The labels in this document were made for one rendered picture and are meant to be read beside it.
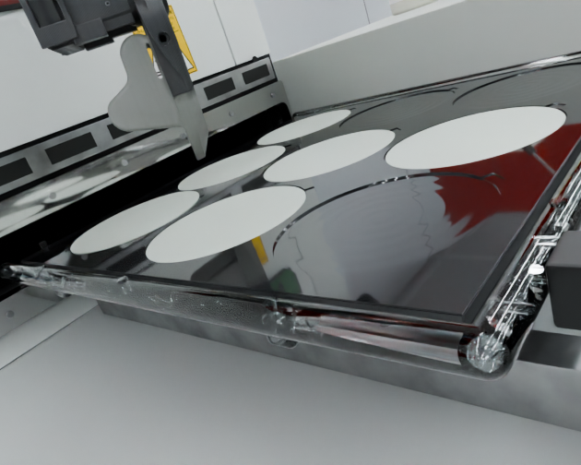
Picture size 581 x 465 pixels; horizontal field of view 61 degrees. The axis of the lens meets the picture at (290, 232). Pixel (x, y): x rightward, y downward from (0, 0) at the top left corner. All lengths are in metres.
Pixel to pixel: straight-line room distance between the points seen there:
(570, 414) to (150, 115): 0.29
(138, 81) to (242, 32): 0.30
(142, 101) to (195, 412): 0.20
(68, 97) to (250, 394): 0.32
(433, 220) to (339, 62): 0.41
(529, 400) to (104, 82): 0.43
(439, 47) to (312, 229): 0.34
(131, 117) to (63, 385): 0.19
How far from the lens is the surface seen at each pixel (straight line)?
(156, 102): 0.36
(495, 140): 0.30
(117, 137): 0.51
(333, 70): 0.61
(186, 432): 0.28
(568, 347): 0.22
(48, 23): 0.35
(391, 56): 0.57
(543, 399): 0.22
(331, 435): 0.24
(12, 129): 0.48
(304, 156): 0.39
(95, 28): 0.35
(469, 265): 0.17
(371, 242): 0.21
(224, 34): 0.62
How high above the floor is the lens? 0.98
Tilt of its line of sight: 20 degrees down
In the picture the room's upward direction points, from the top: 20 degrees counter-clockwise
